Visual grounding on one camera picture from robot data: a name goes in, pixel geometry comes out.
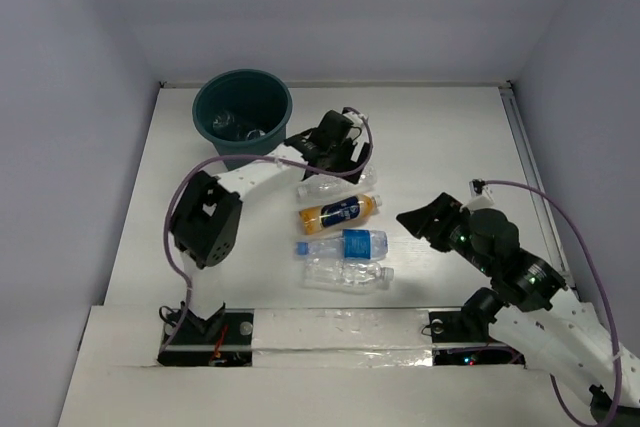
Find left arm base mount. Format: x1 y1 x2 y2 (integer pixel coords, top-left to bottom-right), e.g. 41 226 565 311
157 302 255 368

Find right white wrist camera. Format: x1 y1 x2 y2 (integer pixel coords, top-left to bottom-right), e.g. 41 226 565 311
463 179 495 212

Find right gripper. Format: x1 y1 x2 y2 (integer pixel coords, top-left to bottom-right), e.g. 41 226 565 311
395 190 494 275

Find crushed bottle blue label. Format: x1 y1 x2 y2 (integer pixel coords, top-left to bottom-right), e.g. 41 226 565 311
211 109 240 139

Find aluminium rail right edge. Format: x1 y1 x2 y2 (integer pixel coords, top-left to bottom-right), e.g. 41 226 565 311
498 86 577 292

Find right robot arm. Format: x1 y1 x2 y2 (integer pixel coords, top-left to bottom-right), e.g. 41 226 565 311
396 193 639 426

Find silver tape strip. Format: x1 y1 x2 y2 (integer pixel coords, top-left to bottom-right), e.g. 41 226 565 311
251 308 433 369

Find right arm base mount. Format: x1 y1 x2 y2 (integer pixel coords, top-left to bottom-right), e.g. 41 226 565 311
420 288 525 367

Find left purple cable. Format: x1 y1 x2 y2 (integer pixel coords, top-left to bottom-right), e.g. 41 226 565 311
164 106 376 348

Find clear bottle front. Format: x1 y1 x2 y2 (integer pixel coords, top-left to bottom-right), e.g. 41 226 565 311
301 258 395 294

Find dark green plastic bin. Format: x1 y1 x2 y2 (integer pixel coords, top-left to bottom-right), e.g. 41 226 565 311
192 69 293 170

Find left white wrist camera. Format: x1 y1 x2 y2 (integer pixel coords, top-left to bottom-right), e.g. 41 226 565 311
341 107 369 128

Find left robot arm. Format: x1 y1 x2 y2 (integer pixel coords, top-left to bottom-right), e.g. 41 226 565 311
162 107 373 342

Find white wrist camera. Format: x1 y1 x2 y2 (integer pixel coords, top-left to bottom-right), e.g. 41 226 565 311
463 179 495 212
341 107 369 128

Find blue label water bottle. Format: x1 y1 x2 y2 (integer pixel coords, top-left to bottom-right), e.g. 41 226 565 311
295 229 389 261

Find clear bottle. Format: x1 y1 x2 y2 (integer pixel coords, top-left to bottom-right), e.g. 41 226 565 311
301 258 395 294
238 123 266 142
296 165 377 203

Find orange drink bottle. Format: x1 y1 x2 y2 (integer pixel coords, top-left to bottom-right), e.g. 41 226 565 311
299 194 383 235

